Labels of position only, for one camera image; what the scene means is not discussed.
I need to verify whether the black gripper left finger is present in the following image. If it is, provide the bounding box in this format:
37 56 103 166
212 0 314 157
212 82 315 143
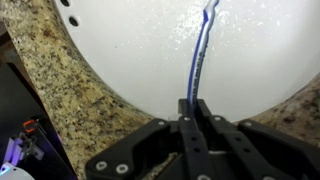
84 98 214 180

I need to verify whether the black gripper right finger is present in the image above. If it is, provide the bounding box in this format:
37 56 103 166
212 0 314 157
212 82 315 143
196 98 320 180

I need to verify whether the blue white toothbrush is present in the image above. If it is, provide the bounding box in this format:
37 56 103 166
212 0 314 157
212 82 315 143
186 0 221 106

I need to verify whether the white oval sink basin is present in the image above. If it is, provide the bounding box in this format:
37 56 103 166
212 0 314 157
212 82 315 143
53 0 320 123

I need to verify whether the orange black clamp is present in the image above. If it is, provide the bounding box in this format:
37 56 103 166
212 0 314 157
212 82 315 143
21 118 38 135

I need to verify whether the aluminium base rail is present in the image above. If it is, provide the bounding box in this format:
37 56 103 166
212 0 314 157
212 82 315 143
3 133 45 168

